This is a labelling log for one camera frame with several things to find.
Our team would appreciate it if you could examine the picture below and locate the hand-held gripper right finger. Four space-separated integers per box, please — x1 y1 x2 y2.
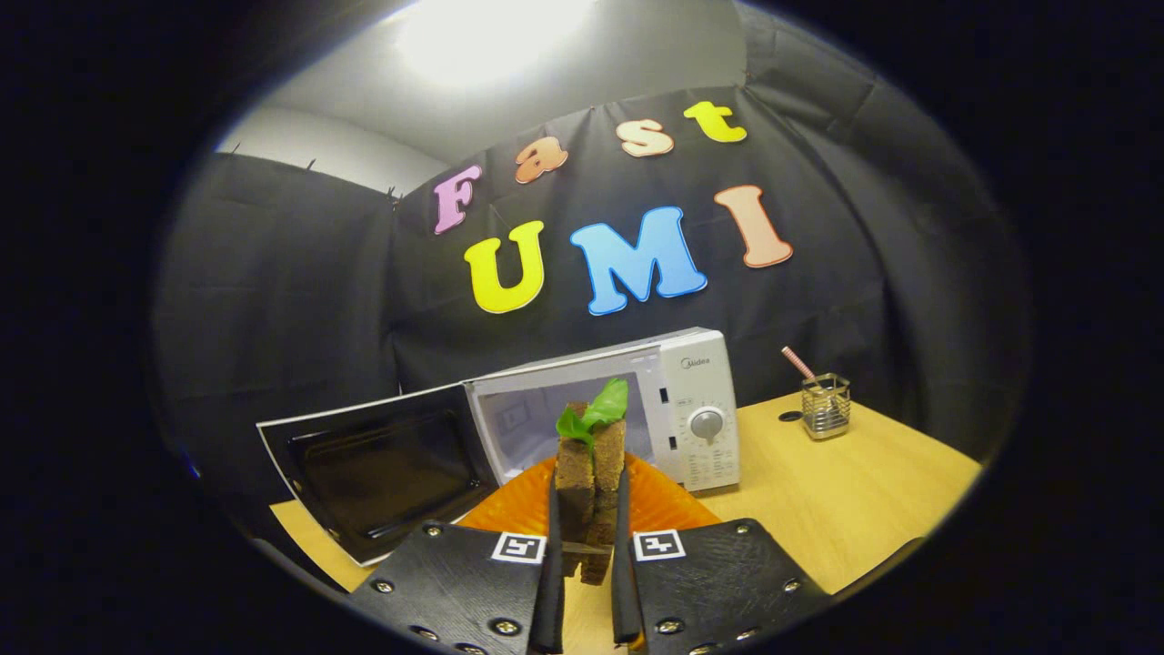
611 453 833 655

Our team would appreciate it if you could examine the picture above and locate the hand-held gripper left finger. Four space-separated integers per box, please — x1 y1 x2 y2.
346 455 567 655

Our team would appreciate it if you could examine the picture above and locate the brown bread lettuce sandwich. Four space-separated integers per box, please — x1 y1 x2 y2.
554 378 630 586

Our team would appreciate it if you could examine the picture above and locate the white microwave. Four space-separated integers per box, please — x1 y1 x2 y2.
256 327 742 568

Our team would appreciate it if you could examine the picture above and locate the metal mesh holder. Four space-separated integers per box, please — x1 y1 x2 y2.
800 373 852 441

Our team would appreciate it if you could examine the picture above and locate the black backdrop cloth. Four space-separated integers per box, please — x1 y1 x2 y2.
150 5 1033 510

